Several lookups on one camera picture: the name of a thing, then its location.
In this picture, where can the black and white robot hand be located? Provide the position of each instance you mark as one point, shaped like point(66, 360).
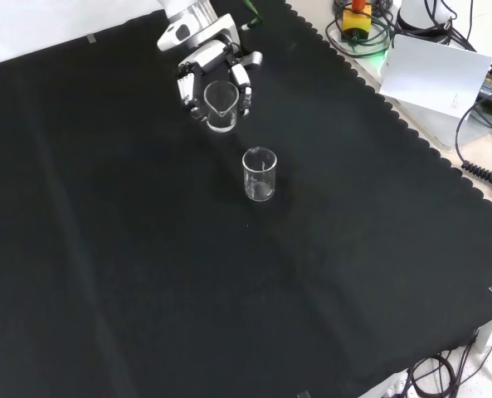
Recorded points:
point(206, 56)

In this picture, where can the clear glass beaker with scale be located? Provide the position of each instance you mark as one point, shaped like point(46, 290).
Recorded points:
point(220, 118)

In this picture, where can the yellow stop button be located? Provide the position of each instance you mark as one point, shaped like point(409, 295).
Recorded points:
point(357, 22)

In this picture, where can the white round base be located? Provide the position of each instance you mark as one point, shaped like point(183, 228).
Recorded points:
point(415, 14)

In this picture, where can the black bench cloth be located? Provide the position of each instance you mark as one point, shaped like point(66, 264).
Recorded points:
point(104, 248)

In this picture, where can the pale board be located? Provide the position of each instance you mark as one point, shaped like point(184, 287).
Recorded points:
point(432, 74)

